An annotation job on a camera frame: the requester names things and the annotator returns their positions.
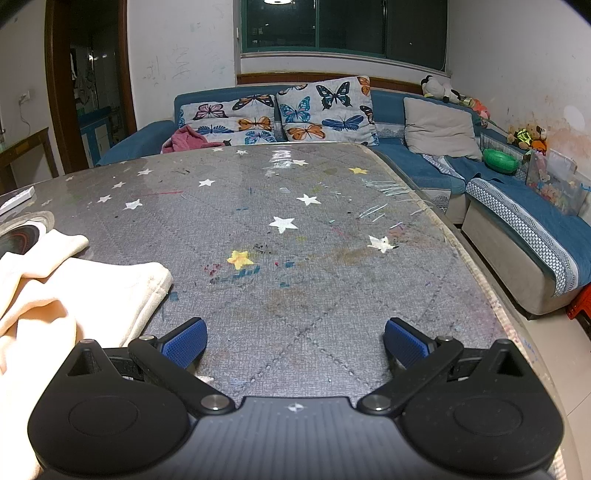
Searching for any round black induction cooker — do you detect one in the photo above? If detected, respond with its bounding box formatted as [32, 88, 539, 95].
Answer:
[0, 211, 56, 259]

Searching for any clear toy storage box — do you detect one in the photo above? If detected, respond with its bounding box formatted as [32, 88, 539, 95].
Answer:
[525, 148, 590, 217]

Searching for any blue cabinet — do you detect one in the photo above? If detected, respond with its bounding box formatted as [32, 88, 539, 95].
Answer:
[78, 106, 129, 168]

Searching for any plain grey cushion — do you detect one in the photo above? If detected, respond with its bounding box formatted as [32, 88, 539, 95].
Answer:
[403, 97, 484, 161]

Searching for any red plastic stool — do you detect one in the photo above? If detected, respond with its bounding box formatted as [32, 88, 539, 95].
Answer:
[566, 281, 591, 343]

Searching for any flat white box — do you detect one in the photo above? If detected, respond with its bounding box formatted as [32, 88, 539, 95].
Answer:
[0, 186, 37, 215]

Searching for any blue corner sofa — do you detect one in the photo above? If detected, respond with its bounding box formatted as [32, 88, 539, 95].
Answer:
[95, 83, 591, 320]

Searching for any square butterfly print cushion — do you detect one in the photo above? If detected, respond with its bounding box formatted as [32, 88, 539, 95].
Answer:
[276, 76, 380, 147]

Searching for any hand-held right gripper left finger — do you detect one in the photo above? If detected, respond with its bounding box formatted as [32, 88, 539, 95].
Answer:
[68, 318, 235, 415]

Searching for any black white plush toy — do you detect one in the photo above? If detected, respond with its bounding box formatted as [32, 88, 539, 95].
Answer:
[421, 75, 463, 104]

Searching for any dark wooden side table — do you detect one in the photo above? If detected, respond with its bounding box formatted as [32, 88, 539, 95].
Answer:
[0, 128, 60, 195]

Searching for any brown plush bear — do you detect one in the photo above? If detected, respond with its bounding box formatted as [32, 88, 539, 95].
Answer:
[507, 124, 550, 156]

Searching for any green framed window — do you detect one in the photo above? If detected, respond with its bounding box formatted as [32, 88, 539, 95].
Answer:
[240, 0, 450, 75]

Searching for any cream knit garment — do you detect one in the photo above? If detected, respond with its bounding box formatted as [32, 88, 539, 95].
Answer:
[0, 229, 174, 480]

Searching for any long butterfly print cushion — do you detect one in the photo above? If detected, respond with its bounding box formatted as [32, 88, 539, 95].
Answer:
[178, 93, 279, 147]

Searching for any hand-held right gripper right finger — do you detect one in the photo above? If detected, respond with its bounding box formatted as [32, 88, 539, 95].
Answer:
[356, 318, 524, 415]

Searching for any orange plush toy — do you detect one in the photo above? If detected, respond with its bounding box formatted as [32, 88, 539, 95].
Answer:
[462, 97, 491, 126]

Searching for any dark wooden door frame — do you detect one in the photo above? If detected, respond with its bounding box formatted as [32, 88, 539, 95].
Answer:
[45, 0, 138, 174]

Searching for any pink crumpled cloth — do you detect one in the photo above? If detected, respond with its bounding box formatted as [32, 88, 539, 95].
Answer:
[161, 124, 227, 154]

